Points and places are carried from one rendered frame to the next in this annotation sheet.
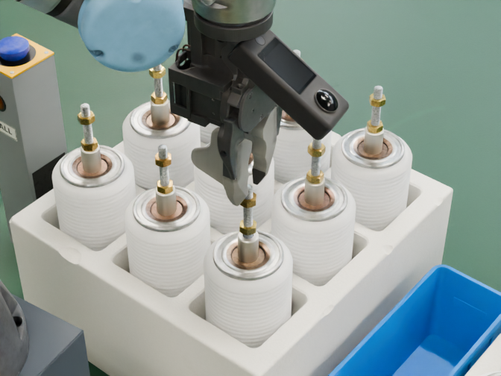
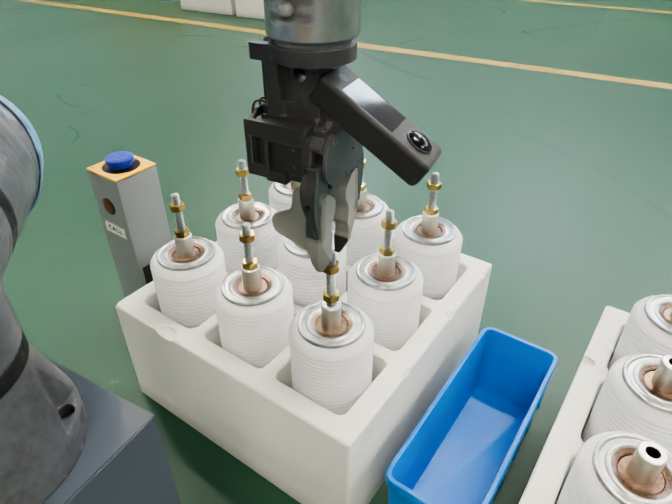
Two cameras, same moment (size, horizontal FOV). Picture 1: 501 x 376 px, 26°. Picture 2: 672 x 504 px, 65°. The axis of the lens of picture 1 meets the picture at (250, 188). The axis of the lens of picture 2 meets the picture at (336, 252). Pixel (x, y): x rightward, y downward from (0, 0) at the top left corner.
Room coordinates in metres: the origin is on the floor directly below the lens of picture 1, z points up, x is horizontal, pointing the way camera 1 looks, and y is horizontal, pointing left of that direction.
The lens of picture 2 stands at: (0.40, 0.03, 0.66)
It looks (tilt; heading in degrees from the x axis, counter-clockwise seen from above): 35 degrees down; 356
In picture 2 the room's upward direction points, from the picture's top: straight up
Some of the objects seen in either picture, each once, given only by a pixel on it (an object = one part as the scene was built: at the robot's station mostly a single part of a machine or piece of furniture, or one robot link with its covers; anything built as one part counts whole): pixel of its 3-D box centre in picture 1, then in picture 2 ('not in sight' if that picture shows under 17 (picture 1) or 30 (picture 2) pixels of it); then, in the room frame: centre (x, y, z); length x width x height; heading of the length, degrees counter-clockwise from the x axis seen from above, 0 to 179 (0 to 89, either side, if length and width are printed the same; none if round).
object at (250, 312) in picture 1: (248, 313); (331, 379); (0.83, 0.00, 0.16); 0.10 x 0.10 x 0.18
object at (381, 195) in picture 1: (367, 205); (422, 281); (1.02, -0.15, 0.16); 0.10 x 0.10 x 0.18
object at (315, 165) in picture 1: (315, 163); (388, 237); (0.93, -0.07, 0.30); 0.01 x 0.01 x 0.08
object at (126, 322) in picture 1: (235, 255); (314, 328); (1.00, 0.02, 0.09); 0.39 x 0.39 x 0.18; 51
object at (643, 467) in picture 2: not in sight; (646, 464); (0.64, -0.24, 0.26); 0.02 x 0.02 x 0.03
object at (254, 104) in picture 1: (227, 62); (307, 111); (0.85, 0.02, 0.49); 0.09 x 0.08 x 0.12; 59
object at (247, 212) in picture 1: (247, 214); (331, 282); (0.83, 0.00, 0.31); 0.01 x 0.01 x 0.08
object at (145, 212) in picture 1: (166, 209); (252, 285); (0.91, 0.09, 0.25); 0.08 x 0.08 x 0.01
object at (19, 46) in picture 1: (13, 50); (120, 162); (1.13, 0.29, 0.32); 0.04 x 0.04 x 0.02
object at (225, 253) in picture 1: (247, 255); (331, 323); (0.83, 0.00, 0.25); 0.08 x 0.08 x 0.01
